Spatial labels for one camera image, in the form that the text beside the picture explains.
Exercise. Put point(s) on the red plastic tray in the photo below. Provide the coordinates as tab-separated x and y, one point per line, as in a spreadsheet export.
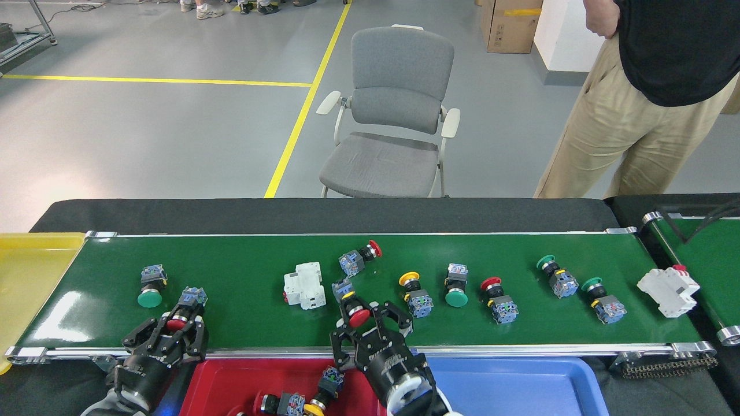
231	381

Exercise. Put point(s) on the yellow plastic tray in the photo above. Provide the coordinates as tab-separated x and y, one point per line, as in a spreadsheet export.
29	289

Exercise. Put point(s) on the blue plastic tray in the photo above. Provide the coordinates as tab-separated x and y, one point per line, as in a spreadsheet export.
520	387

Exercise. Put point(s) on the person's right hand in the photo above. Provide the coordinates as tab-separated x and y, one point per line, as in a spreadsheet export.
601	17

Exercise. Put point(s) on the short green conveyor belt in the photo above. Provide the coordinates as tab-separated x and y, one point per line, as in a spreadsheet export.
714	260

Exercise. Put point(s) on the metal frame trolley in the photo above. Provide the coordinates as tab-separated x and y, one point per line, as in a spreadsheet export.
23	43

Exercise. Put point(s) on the long green conveyor belt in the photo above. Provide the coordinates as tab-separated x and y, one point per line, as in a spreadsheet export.
243	312

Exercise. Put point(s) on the black angled guide bracket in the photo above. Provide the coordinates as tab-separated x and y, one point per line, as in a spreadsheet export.
687	237

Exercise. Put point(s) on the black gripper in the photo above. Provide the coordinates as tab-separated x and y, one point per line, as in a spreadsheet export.
393	358
144	375

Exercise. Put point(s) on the grey office chair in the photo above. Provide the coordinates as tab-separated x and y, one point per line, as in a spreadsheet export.
399	104

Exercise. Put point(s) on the bystander person with dark shoes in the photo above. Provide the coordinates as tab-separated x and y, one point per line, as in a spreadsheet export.
267	8

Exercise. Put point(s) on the brown cardboard box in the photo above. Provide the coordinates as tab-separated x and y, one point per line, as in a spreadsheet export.
511	29

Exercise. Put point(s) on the bystander person with white sneakers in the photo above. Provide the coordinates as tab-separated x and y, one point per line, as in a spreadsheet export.
208	11

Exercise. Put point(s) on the green mushroom push button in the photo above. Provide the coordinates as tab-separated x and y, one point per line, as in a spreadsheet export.
610	309
457	298
150	299
563	283

